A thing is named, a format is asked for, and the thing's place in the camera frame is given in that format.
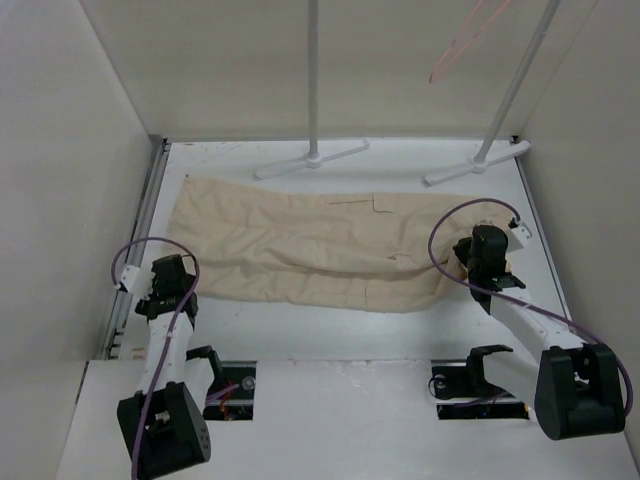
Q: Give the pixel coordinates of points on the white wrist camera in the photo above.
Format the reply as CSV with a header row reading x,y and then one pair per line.
x,y
518,235
136,281

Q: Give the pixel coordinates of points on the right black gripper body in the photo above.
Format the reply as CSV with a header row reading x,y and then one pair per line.
x,y
462,250

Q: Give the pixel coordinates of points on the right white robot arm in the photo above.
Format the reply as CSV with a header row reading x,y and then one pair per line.
x,y
573,386

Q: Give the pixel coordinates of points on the right white rack stand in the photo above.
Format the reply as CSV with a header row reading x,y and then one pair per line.
x,y
482,160

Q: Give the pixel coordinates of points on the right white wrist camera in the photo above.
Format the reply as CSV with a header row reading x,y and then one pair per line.
x,y
518,235

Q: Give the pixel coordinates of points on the pink wire hanger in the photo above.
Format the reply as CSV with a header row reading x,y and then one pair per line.
x,y
472,28

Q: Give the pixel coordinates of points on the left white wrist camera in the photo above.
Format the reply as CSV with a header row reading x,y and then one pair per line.
x,y
136,281

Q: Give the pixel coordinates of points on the beige trousers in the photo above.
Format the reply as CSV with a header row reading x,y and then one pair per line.
x,y
377,252

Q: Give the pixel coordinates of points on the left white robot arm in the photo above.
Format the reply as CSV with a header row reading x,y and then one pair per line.
x,y
162,423

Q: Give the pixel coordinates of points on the left white rack stand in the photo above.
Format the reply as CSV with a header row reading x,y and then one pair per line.
x,y
313,159

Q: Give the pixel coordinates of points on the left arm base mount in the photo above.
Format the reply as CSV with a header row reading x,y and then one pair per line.
x,y
230,395

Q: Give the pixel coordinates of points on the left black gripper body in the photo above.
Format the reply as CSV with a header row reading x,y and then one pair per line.
x,y
143,304

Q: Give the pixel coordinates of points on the white rack stand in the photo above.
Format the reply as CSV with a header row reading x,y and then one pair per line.
x,y
313,159
482,160

